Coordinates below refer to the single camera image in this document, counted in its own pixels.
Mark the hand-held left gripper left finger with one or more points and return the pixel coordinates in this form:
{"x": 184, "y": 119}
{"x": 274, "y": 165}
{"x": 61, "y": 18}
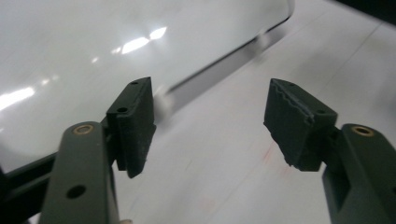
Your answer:
{"x": 134, "y": 130}

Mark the white whiteboard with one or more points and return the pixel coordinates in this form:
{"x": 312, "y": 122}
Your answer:
{"x": 93, "y": 31}

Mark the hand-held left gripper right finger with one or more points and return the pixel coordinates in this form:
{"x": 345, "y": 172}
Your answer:
{"x": 295, "y": 130}

